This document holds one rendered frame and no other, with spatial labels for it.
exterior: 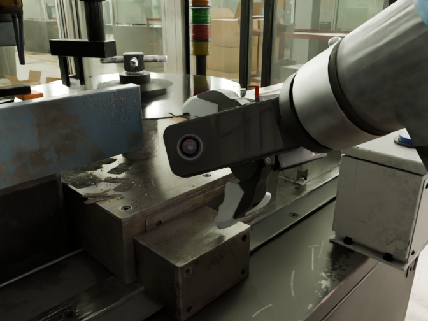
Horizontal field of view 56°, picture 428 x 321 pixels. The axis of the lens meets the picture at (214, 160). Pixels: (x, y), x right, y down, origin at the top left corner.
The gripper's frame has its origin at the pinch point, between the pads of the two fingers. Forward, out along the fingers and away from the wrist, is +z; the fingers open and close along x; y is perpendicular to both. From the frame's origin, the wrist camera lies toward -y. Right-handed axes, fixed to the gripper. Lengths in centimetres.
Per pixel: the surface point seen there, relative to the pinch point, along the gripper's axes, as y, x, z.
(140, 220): -7.2, -4.1, 2.9
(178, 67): 35, 38, 57
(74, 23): 21, 78, 102
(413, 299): 112, -61, 67
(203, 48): 23.0, 27.4, 24.6
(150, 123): 1.2, 9.5, 11.8
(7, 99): -15.1, 21.9, 28.8
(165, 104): 0.1, 9.3, 2.9
